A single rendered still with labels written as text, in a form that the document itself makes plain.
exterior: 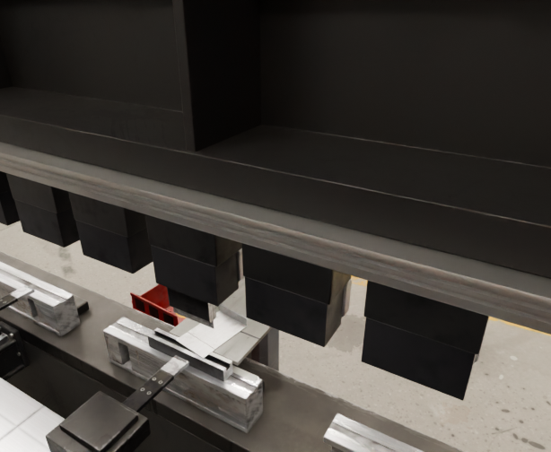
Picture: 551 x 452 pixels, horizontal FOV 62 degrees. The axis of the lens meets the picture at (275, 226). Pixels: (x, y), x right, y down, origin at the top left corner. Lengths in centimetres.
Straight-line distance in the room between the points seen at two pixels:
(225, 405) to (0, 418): 40
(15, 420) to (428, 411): 174
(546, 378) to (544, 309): 232
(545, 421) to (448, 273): 213
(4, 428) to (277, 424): 49
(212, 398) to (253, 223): 64
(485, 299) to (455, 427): 193
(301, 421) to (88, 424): 41
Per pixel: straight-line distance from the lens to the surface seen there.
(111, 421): 85
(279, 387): 107
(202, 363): 97
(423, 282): 35
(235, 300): 111
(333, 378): 234
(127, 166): 51
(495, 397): 246
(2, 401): 103
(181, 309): 92
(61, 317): 129
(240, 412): 96
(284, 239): 38
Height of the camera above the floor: 165
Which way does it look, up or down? 27 degrees down
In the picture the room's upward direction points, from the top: straight up
